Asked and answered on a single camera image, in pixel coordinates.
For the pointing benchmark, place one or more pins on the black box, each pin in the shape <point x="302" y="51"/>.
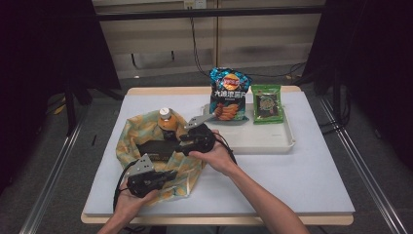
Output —
<point x="154" y="149"/>

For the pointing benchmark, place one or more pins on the white wall outlet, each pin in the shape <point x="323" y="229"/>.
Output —
<point x="195" y="4"/>

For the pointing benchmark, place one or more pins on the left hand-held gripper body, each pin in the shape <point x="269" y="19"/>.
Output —
<point x="142" y="180"/>

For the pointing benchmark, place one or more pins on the person's right hand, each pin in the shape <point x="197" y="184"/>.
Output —
<point x="220" y="159"/>

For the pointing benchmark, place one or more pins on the black stand leg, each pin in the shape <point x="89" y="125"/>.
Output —
<point x="69" y="110"/>

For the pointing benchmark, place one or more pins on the white table mat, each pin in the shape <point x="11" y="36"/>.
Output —
<point x="276" y="185"/>

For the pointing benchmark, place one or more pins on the green snack packet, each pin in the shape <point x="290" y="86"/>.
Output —
<point x="268" y="105"/>

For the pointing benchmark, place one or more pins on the fruit-print cloth shopping bag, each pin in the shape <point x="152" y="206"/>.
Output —
<point x="139" y="133"/>

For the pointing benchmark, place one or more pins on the orange-label bottle with white cap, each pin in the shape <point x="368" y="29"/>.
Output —
<point x="167" y="125"/>

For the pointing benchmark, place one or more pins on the blue chips bag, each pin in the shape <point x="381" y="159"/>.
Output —
<point x="229" y="97"/>

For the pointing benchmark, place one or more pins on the white plastic tray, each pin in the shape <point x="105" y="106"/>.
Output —
<point x="259" y="138"/>

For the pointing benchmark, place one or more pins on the person's left hand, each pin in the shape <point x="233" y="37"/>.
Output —
<point x="133" y="204"/>

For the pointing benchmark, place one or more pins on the black horizontal bar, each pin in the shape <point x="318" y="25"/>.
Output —
<point x="211" y="13"/>

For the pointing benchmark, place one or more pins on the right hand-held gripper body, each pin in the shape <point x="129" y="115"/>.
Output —
<point x="203" y="139"/>

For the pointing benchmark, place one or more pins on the metal floor rail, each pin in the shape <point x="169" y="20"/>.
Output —
<point x="367" y="182"/>
<point x="48" y="185"/>

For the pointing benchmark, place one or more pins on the black curtain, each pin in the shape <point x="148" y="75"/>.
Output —
<point x="376" y="65"/>
<point x="42" y="65"/>

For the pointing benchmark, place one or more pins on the wooden table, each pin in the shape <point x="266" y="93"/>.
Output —
<point x="162" y="90"/>

